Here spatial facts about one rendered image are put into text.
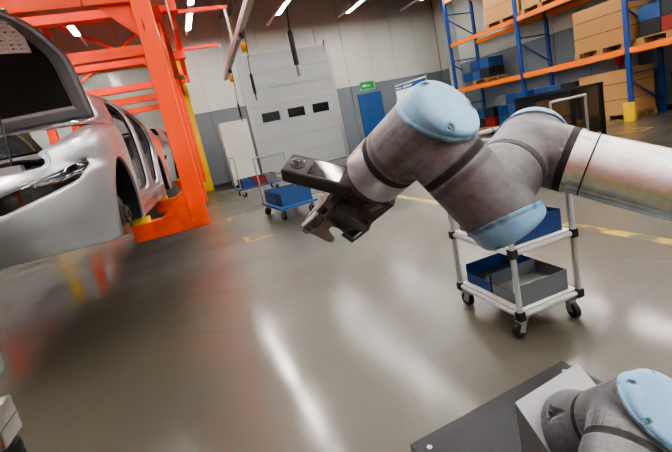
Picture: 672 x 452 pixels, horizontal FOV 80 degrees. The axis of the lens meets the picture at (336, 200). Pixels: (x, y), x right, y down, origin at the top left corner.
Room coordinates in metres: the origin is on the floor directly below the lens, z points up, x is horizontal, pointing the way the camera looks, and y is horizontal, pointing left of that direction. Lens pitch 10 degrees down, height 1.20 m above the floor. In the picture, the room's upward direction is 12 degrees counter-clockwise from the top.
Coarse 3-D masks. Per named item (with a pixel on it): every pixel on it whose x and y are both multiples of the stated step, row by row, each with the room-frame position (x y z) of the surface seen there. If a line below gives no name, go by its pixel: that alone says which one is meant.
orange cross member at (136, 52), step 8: (112, 48) 5.51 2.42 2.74; (120, 48) 5.53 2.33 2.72; (128, 48) 5.56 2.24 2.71; (136, 48) 5.59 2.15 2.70; (72, 56) 5.37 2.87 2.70; (80, 56) 5.40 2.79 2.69; (88, 56) 5.42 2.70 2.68; (96, 56) 5.45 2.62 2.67; (104, 56) 5.47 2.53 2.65; (112, 56) 5.50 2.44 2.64; (120, 56) 5.53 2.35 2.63; (128, 56) 5.55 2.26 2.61; (136, 56) 5.60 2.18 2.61; (144, 56) 5.66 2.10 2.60; (72, 64) 5.37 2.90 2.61; (80, 64) 5.42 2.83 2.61; (88, 64) 5.50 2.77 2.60; (144, 64) 5.65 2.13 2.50
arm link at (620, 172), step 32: (512, 128) 0.54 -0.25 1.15; (544, 128) 0.53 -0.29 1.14; (576, 128) 0.52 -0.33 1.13; (544, 160) 0.50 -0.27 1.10; (576, 160) 0.49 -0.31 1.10; (608, 160) 0.47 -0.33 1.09; (640, 160) 0.45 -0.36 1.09; (576, 192) 0.50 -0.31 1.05; (608, 192) 0.47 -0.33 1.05; (640, 192) 0.45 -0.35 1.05
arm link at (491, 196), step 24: (480, 144) 0.46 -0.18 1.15; (504, 144) 0.50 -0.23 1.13; (456, 168) 0.45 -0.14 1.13; (480, 168) 0.44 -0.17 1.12; (504, 168) 0.46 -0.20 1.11; (528, 168) 0.47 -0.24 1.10; (432, 192) 0.48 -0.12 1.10; (456, 192) 0.45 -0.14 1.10; (480, 192) 0.44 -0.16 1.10; (504, 192) 0.44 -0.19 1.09; (528, 192) 0.45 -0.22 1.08; (456, 216) 0.47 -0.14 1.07; (480, 216) 0.44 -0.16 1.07; (504, 216) 0.43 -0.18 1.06; (528, 216) 0.43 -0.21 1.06; (480, 240) 0.46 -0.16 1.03; (504, 240) 0.44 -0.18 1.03
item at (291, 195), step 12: (264, 156) 6.60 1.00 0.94; (264, 192) 6.46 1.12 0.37; (276, 192) 5.98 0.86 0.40; (288, 192) 5.76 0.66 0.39; (300, 192) 5.83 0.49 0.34; (264, 204) 6.39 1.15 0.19; (276, 204) 5.98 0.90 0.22; (288, 204) 5.74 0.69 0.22; (300, 204) 5.76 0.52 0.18; (312, 204) 5.92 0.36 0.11
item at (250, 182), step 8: (232, 176) 9.70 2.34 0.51; (256, 176) 9.91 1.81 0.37; (264, 176) 9.51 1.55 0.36; (272, 176) 9.59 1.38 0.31; (240, 184) 9.21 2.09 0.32; (248, 184) 9.33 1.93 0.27; (256, 184) 9.41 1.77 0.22; (264, 184) 9.43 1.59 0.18; (272, 184) 10.04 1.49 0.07; (240, 192) 9.69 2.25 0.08
